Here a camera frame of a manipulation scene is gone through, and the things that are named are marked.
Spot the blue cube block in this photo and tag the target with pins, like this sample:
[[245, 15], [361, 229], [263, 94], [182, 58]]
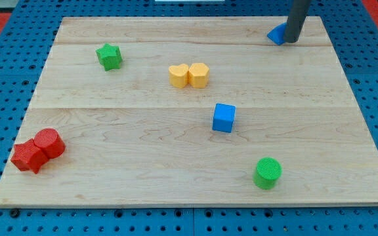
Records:
[[223, 117]]

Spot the yellow hexagon block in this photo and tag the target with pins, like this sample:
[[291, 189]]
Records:
[[198, 75]]

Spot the light wooden board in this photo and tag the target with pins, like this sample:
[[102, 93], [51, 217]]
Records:
[[135, 141]]

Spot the yellow heart block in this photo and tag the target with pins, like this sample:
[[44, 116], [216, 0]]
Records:
[[178, 75]]

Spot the green cylinder block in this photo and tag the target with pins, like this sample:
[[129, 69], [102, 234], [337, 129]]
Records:
[[267, 173]]

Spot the green star block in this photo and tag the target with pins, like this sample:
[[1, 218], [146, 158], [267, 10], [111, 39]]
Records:
[[109, 57]]

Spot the blue triangular block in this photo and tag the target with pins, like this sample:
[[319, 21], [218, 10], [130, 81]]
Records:
[[277, 34]]

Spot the red cylinder block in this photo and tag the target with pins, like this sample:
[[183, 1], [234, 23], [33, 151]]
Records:
[[50, 142]]

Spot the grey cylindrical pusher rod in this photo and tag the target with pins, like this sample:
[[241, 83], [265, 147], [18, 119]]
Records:
[[295, 20]]

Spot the red star block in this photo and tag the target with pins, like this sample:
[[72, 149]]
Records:
[[27, 156]]

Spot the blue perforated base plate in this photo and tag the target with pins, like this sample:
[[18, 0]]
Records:
[[25, 43]]

